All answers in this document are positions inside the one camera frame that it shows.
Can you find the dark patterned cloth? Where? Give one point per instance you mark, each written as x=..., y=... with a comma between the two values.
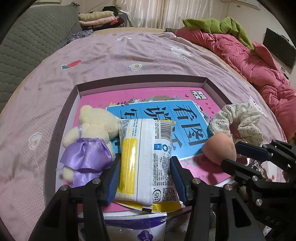
x=79, y=35

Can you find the pink quilted comforter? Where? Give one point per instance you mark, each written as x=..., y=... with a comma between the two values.
x=257, y=67

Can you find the cream bear purple dress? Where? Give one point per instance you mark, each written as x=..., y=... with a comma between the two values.
x=88, y=147

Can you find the dark cardboard box tray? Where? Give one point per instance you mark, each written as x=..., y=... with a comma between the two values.
x=67, y=116

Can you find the black wall television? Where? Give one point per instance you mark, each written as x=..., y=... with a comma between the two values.
x=280, y=47

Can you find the peach makeup sponge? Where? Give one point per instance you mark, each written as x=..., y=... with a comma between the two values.
x=218, y=148

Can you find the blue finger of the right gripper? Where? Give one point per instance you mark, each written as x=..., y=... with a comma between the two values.
x=239, y=172
x=251, y=151

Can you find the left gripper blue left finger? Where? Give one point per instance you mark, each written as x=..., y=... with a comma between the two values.
x=113, y=177

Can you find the green blanket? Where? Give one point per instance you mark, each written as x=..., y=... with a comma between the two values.
x=214, y=26

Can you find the grey quilted headboard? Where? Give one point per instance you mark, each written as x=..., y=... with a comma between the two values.
x=36, y=34

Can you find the yellow white tissue pack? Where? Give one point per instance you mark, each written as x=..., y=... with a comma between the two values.
x=145, y=181

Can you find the white striped curtain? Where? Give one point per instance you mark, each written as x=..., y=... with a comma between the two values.
x=161, y=14

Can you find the pink blue children's book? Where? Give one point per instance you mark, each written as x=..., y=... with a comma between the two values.
x=189, y=109

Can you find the folded clothes pile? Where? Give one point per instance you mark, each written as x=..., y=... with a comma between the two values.
x=109, y=17

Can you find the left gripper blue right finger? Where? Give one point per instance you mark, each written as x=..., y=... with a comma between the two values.
x=181, y=178

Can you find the pink purple bed sheet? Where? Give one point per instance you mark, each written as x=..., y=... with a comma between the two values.
x=29, y=117

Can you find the beige bear pink dress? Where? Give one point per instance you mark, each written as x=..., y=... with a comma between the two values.
x=256, y=165

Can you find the floral white fabric scrunchie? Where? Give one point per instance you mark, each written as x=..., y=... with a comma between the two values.
x=239, y=123

